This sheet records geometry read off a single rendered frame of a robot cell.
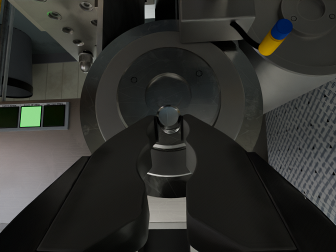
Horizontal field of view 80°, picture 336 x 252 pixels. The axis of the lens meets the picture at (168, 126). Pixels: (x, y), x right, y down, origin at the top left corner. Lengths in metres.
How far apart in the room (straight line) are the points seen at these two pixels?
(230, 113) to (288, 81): 0.07
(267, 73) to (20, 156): 0.57
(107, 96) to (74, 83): 2.56
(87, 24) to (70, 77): 2.31
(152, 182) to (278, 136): 0.28
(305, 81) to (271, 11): 0.07
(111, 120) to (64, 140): 0.41
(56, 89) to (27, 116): 2.20
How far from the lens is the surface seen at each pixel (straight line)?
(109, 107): 0.16
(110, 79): 0.17
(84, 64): 0.57
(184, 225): 0.51
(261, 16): 0.21
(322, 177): 0.31
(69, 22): 0.48
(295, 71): 0.19
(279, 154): 0.39
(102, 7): 0.22
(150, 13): 0.64
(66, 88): 2.75
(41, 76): 2.98
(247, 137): 0.17
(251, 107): 0.17
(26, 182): 0.61
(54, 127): 0.57
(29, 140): 0.61
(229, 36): 0.17
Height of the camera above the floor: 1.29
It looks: 9 degrees down
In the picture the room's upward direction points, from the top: 179 degrees clockwise
